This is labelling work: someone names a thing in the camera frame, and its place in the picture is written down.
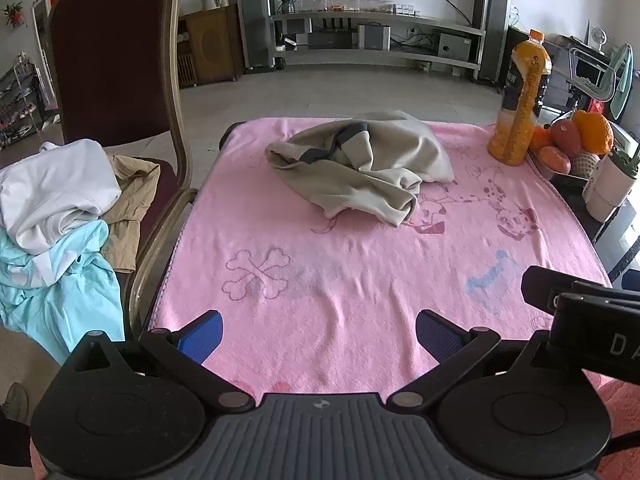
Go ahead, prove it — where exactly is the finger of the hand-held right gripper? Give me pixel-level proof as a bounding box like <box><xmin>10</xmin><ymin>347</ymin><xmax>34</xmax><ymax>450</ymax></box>
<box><xmin>521</xmin><ymin>266</ymin><xmax>613</xmax><ymax>315</ymax></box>

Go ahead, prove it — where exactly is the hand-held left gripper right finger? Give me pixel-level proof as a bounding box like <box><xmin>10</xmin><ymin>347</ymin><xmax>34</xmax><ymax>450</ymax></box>
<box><xmin>386</xmin><ymin>310</ymin><xmax>583</xmax><ymax>413</ymax></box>

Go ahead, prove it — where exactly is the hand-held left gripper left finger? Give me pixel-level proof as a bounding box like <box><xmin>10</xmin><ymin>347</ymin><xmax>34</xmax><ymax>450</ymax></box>
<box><xmin>60</xmin><ymin>310</ymin><xmax>256</xmax><ymax>413</ymax></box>

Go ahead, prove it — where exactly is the beige sweater with grey-blue cuffs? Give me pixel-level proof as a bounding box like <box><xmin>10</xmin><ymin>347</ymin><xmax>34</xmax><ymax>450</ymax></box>
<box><xmin>266</xmin><ymin>110</ymin><xmax>456</xmax><ymax>228</ymax></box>

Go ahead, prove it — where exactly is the coral cloth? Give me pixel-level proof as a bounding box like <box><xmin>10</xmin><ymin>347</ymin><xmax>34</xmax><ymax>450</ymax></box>
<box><xmin>595</xmin><ymin>380</ymin><xmax>640</xmax><ymax>480</ymax></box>

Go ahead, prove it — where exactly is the dark metal fruit tray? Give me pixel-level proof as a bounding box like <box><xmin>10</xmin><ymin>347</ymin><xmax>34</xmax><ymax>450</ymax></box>
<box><xmin>527</xmin><ymin>147</ymin><xmax>591</xmax><ymax>184</ymax></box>

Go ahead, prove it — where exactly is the pink printed blanket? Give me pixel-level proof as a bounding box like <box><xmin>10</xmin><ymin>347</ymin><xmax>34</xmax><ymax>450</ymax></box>
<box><xmin>150</xmin><ymin>117</ymin><xmax>613</xmax><ymax>403</ymax></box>

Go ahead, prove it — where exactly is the white lidded cup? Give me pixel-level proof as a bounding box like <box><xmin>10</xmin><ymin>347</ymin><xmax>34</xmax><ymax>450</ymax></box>
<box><xmin>585</xmin><ymin>147</ymin><xmax>640</xmax><ymax>222</ymax></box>

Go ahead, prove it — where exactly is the orange-red persimmon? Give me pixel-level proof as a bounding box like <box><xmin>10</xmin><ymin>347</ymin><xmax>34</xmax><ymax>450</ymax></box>
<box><xmin>537</xmin><ymin>146</ymin><xmax>572</xmax><ymax>175</ymax></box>

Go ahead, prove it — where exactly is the pale fruit in foam net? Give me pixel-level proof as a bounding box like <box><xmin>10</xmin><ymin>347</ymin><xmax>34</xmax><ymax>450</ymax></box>
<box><xmin>570</xmin><ymin>152</ymin><xmax>601</xmax><ymax>177</ymax></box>

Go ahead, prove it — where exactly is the light blue garment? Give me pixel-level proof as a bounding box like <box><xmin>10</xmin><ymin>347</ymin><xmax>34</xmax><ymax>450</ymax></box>
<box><xmin>0</xmin><ymin>220</ymin><xmax>126</xmax><ymax>366</ymax></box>

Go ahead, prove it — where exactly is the red apple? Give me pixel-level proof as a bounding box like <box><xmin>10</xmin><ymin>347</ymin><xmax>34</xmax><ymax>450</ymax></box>
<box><xmin>550</xmin><ymin>119</ymin><xmax>583</xmax><ymax>158</ymax></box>

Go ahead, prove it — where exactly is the tan garment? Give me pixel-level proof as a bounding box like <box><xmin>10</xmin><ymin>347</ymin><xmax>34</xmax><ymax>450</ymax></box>
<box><xmin>102</xmin><ymin>155</ymin><xmax>162</xmax><ymax>275</ymax></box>

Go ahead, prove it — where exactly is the orange juice bottle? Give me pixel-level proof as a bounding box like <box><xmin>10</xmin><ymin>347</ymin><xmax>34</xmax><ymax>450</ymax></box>
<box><xmin>488</xmin><ymin>29</ymin><xmax>552</xmax><ymax>167</ymax></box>

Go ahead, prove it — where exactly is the white garment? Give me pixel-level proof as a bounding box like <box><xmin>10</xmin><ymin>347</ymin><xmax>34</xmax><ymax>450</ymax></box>
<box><xmin>0</xmin><ymin>139</ymin><xmax>122</xmax><ymax>288</ymax></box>

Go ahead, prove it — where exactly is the black drawer cabinet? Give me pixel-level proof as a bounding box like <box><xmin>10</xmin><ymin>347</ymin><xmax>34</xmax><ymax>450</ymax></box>
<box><xmin>505</xmin><ymin>25</ymin><xmax>576</xmax><ymax>111</ymax></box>

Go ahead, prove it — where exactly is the green standing fan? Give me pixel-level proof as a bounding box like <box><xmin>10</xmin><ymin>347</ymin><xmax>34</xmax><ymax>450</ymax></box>
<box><xmin>607</xmin><ymin>42</ymin><xmax>635</xmax><ymax>123</ymax></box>

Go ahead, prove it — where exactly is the grey subwoofer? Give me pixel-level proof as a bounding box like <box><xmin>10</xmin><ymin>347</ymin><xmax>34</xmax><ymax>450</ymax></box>
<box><xmin>439</xmin><ymin>32</ymin><xmax>473</xmax><ymax>59</ymax></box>

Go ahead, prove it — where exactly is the tall grey floor speaker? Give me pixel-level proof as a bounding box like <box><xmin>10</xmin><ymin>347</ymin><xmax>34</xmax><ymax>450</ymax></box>
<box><xmin>234</xmin><ymin>0</ymin><xmax>276</xmax><ymax>72</ymax></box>
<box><xmin>472</xmin><ymin>0</ymin><xmax>513</xmax><ymax>83</ymax></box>

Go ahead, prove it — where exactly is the brown wooden cabinet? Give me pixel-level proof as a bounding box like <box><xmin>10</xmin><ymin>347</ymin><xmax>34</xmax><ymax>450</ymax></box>
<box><xmin>177</xmin><ymin>5</ymin><xmax>246</xmax><ymax>88</ymax></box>

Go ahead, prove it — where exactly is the small silver speaker box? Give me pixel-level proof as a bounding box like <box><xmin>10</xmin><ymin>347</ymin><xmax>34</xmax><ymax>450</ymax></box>
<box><xmin>359</xmin><ymin>24</ymin><xmax>391</xmax><ymax>51</ymax></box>

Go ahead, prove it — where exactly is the shoe rack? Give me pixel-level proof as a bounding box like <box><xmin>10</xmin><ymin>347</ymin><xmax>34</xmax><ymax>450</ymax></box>
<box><xmin>0</xmin><ymin>55</ymin><xmax>43</xmax><ymax>148</ymax></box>

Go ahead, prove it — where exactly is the grey television stand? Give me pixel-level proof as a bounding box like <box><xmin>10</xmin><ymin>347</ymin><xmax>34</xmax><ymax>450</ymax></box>
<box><xmin>272</xmin><ymin>0</ymin><xmax>488</xmax><ymax>78</ymax></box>

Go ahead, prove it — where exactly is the black audio receiver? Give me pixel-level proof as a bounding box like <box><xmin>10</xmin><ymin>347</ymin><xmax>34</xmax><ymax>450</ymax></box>
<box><xmin>307</xmin><ymin>32</ymin><xmax>358</xmax><ymax>50</ymax></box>

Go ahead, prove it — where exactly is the small hanging plant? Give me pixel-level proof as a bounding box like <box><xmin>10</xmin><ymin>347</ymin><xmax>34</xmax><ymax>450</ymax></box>
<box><xmin>2</xmin><ymin>2</ymin><xmax>26</xmax><ymax>28</ymax></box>

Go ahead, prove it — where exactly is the maroon chair with gold frame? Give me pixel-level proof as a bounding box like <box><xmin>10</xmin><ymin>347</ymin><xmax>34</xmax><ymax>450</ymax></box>
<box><xmin>47</xmin><ymin>0</ymin><xmax>201</xmax><ymax>343</ymax></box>

